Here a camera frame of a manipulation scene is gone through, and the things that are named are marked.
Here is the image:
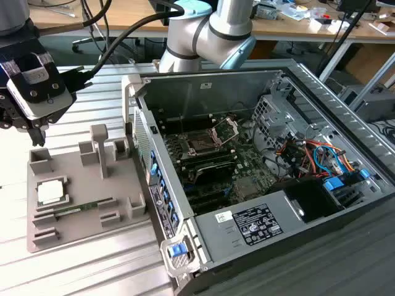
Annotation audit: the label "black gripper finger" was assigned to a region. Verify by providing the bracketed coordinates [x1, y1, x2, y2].
[36, 97, 77, 147]
[0, 91, 41, 147]

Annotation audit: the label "silver CPU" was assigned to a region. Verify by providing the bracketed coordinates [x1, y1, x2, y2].
[36, 180, 70, 206]

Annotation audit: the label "black RAM slot bank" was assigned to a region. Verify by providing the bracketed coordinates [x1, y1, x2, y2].
[159, 114, 215, 135]
[177, 147, 237, 170]

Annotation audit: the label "CPU socket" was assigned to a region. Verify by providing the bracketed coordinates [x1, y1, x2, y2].
[183, 131, 223, 155]

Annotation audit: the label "grey parts rack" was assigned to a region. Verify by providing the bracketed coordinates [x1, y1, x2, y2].
[26, 124, 152, 254]

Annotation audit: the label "office chair base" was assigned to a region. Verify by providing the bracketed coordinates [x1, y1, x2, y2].
[72, 36, 136, 64]

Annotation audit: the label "green RAM stick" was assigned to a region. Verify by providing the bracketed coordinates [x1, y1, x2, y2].
[54, 200, 114, 218]

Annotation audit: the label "open PC case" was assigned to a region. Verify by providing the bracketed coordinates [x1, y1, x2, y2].
[121, 58, 395, 296]

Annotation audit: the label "metal socket cover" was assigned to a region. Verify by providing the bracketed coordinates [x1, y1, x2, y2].
[209, 116, 240, 147]

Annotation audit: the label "black graphics card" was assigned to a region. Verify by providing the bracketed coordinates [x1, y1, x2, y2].
[186, 160, 238, 186]

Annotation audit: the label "black expansion slots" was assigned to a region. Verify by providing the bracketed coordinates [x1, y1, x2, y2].
[184, 184, 232, 215]

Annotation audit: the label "blue case latch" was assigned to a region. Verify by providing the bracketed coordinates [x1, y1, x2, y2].
[168, 243, 189, 258]

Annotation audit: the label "green motherboard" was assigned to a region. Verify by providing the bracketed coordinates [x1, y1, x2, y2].
[154, 113, 278, 216]

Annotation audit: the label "white sticker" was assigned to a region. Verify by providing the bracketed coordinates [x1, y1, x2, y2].
[214, 211, 234, 223]

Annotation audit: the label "grey chipset heat sink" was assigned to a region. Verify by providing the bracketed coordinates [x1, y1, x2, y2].
[234, 177, 263, 198]

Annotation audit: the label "grey power supply unit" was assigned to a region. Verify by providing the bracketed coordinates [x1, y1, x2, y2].
[194, 189, 312, 263]

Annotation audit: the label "silver drive cage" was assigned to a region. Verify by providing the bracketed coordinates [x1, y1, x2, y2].
[251, 94, 306, 149]

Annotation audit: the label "black rating label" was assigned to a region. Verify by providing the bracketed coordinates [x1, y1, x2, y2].
[233, 202, 283, 246]

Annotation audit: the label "silver metal drive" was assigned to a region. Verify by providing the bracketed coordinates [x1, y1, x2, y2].
[257, 4, 278, 21]

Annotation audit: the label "black fan shroud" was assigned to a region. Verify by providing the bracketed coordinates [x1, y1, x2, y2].
[268, 178, 343, 223]

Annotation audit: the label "small white box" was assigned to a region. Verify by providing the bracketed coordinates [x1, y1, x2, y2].
[310, 18, 340, 33]

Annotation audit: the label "blue disk carrier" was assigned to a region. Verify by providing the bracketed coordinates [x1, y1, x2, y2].
[322, 175, 345, 194]

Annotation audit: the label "black slanted pole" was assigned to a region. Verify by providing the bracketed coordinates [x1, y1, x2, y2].
[317, 0, 374, 75]

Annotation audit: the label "large cardboard box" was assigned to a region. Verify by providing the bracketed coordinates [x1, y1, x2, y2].
[345, 43, 395, 86]

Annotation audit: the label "grey desktop computer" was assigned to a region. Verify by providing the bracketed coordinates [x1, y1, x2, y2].
[339, 84, 395, 123]

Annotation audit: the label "small cardboard box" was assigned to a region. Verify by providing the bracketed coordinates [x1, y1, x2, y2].
[372, 21, 391, 35]

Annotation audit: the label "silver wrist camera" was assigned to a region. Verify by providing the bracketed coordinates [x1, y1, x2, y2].
[6, 52, 78, 121]

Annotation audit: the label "coloured power wire bundle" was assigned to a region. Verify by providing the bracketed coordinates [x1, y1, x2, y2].
[276, 138, 328, 179]

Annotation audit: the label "blue data wire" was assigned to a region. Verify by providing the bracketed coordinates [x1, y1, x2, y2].
[313, 144, 344, 177]

